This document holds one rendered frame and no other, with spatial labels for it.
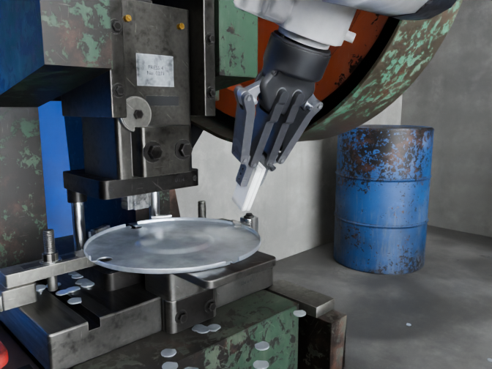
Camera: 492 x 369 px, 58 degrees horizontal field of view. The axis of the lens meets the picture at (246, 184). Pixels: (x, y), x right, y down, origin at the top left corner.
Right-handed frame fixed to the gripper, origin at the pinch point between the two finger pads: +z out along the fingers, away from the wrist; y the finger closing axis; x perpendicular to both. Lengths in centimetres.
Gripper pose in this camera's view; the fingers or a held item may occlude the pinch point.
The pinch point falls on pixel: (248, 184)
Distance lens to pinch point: 61.3
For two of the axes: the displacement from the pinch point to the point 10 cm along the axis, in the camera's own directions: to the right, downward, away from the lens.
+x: -5.0, -5.6, 6.7
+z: -3.1, 8.3, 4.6
